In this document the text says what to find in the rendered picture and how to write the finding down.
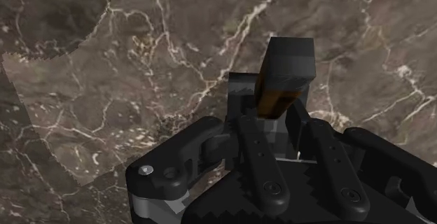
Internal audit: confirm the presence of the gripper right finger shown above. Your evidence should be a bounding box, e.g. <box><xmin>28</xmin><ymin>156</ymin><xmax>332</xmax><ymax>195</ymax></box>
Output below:
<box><xmin>284</xmin><ymin>83</ymin><xmax>437</xmax><ymax>224</ymax></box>

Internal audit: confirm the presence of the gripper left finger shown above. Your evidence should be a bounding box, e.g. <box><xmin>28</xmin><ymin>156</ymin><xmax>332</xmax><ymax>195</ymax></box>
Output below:
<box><xmin>125</xmin><ymin>72</ymin><xmax>292</xmax><ymax>224</ymax></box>

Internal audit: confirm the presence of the dark grey and brown block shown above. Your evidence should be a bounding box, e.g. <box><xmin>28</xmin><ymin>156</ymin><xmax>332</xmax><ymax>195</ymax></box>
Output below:
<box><xmin>254</xmin><ymin>36</ymin><xmax>317</xmax><ymax>120</ymax></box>

